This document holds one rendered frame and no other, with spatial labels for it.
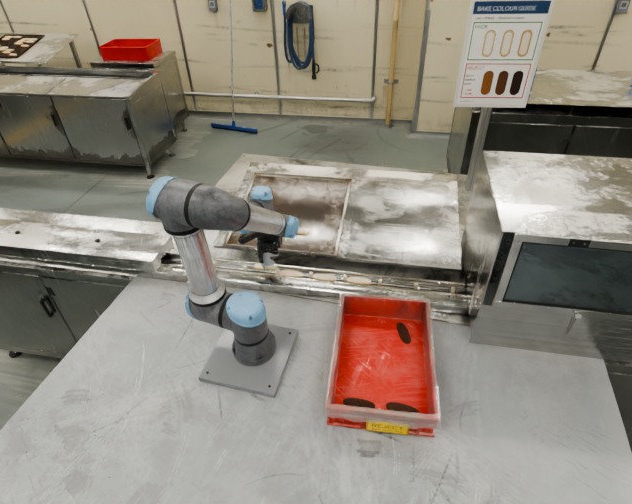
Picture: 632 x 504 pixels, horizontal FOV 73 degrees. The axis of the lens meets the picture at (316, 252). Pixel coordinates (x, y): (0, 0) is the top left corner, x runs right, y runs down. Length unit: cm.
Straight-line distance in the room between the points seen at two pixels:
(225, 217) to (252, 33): 436
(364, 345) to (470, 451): 46
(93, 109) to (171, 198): 336
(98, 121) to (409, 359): 366
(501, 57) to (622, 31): 332
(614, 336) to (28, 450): 182
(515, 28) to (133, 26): 460
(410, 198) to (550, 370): 93
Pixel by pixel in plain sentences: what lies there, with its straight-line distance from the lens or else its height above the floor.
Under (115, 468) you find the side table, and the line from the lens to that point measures 146.
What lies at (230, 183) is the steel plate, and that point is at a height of 82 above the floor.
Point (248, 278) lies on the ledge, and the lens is 177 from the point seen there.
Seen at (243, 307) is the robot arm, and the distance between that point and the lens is 136.
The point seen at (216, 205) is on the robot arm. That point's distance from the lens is 110.
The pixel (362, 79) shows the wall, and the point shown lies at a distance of 523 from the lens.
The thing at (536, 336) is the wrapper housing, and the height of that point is 89.
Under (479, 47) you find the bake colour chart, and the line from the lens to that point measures 218.
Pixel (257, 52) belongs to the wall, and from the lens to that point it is 540.
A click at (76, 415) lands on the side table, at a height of 82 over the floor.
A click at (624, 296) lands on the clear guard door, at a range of 157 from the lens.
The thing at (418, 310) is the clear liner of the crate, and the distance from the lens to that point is 161.
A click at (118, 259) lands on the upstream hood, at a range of 196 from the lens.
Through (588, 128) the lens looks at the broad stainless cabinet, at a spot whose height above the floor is 87.
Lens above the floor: 203
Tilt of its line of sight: 39 degrees down
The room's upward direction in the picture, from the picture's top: 2 degrees counter-clockwise
